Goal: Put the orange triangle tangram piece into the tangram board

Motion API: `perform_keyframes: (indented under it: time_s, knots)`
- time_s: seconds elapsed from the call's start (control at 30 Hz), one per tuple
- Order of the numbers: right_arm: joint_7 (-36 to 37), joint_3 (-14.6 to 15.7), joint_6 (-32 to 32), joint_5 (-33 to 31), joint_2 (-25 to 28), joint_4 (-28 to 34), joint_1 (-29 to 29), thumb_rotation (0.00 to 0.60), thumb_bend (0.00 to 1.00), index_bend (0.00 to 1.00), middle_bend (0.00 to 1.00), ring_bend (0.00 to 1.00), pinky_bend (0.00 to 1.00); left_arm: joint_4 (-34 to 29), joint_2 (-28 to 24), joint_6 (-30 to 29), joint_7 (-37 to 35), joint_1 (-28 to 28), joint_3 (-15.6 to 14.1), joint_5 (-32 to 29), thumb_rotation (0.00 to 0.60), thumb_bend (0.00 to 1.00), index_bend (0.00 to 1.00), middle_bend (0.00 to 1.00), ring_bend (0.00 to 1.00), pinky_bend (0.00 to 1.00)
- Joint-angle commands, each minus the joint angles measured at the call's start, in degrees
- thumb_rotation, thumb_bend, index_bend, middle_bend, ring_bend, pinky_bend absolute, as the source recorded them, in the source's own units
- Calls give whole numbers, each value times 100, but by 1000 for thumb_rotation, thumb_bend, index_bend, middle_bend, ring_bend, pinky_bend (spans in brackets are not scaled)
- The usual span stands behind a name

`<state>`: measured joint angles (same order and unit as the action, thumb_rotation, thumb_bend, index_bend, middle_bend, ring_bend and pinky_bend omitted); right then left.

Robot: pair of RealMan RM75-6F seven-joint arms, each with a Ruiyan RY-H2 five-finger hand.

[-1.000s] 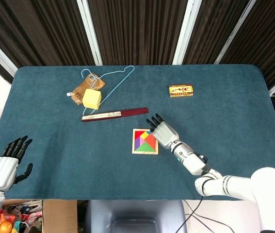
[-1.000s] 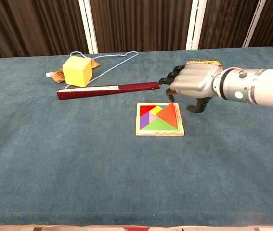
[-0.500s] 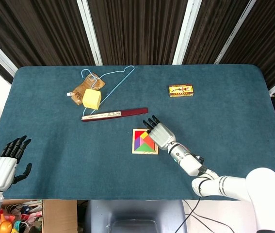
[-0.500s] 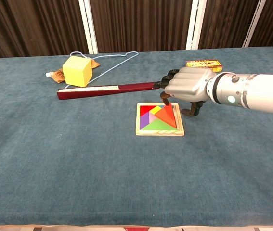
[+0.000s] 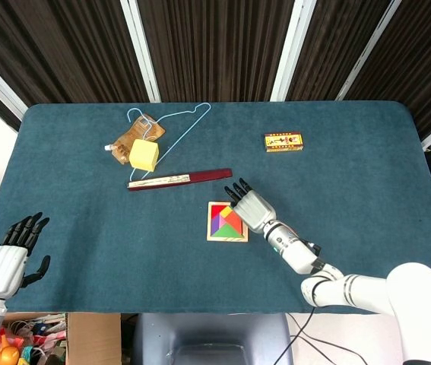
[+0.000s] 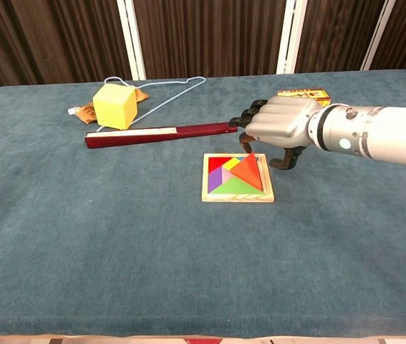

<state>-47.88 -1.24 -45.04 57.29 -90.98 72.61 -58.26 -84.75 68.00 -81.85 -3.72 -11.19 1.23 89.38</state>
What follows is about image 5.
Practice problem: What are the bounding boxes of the wooden tangram tray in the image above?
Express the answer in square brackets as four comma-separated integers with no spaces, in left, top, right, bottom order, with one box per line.
[206,201,250,243]

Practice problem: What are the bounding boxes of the pile of colourful toys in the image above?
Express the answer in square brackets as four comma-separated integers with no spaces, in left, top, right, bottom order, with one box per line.
[2,312,68,365]

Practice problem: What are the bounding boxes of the light blue wire hanger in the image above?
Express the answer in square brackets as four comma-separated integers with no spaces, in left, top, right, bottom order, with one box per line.
[125,102,212,183]

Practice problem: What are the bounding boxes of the teal table cloth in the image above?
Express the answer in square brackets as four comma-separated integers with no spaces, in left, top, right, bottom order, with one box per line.
[0,100,431,316]

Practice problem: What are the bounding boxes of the brown spout pouch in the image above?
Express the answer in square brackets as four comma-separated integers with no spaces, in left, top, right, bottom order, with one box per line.
[103,113,166,166]

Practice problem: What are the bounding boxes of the brown cardboard box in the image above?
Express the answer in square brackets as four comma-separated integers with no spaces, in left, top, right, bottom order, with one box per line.
[66,312,122,365]

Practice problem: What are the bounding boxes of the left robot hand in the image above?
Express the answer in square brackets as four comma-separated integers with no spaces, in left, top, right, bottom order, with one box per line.
[0,212,52,300]

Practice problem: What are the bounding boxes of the orange yellow toy duck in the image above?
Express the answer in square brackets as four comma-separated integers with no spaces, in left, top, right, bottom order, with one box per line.
[0,327,21,365]

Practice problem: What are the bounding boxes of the yellow foam cube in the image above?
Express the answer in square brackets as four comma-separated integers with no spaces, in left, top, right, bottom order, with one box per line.
[128,138,160,172]

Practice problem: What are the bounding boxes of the dark red folding fan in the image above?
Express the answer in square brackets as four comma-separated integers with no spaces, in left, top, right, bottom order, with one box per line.
[127,168,234,192]

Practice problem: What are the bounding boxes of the blue grey moulded seat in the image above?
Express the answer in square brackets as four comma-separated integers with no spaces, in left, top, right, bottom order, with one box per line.
[133,312,296,365]

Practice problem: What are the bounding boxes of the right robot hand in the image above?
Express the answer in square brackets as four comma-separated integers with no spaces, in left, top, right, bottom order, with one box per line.
[223,177,278,233]

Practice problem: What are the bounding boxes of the yellow red card box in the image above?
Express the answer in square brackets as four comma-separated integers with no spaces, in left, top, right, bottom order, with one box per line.
[264,132,303,154]

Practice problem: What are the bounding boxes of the green triangle tangram piece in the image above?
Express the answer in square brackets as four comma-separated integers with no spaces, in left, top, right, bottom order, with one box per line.
[214,222,244,239]

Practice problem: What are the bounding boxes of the black cable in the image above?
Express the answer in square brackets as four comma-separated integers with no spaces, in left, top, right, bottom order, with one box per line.
[287,330,370,365]
[278,306,317,365]

